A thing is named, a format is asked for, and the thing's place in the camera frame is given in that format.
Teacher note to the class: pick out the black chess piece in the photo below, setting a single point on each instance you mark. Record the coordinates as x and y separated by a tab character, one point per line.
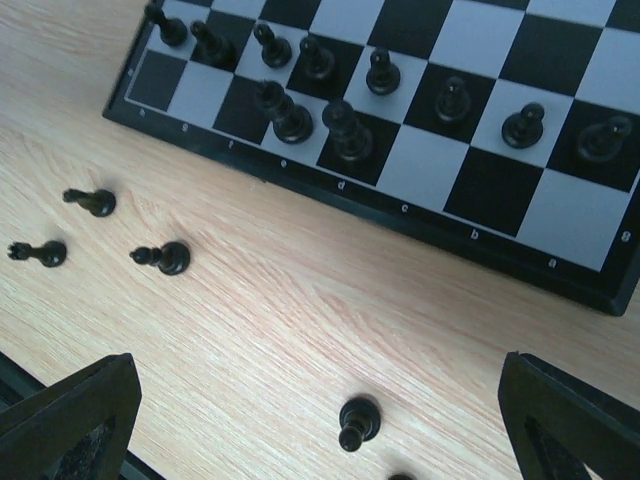
383	76
360	420
352	140
100	203
51	254
291	122
453	102
171	259
401	476

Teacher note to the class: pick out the black and silver chessboard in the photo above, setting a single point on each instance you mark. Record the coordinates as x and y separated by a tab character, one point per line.
540	214

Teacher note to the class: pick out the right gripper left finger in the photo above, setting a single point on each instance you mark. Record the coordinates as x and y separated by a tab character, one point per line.
82	424

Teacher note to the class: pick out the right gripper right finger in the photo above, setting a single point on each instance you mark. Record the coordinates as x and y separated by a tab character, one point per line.
561	427

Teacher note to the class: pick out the black pawn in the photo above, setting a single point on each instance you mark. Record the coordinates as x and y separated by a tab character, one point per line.
319	62
173	31
525	128
276	51
211	48

